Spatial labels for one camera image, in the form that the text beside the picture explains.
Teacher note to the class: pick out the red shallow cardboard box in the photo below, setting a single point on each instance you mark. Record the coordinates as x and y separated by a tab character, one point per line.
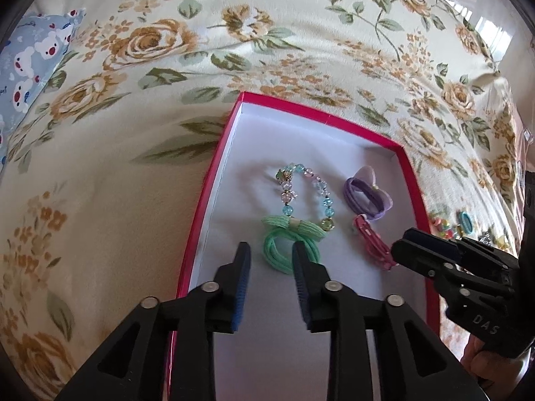
250	167

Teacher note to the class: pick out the cream floral bed sheet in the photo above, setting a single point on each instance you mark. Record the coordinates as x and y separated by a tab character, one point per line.
125	175

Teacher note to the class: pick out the blue bear print pillow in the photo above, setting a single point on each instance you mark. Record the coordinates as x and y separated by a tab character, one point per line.
29	71

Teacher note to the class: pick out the pink hair clip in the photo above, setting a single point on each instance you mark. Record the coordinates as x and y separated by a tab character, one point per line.
370	238

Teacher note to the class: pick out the person's right hand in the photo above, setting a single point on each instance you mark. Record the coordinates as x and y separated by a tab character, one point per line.
480	367

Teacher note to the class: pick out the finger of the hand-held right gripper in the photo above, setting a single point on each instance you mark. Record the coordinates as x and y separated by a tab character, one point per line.
422	238
411	257

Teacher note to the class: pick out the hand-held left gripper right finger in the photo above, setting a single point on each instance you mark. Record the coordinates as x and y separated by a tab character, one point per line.
301	288

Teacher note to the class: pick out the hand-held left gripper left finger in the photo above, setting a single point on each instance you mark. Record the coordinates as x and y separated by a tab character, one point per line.
241	286

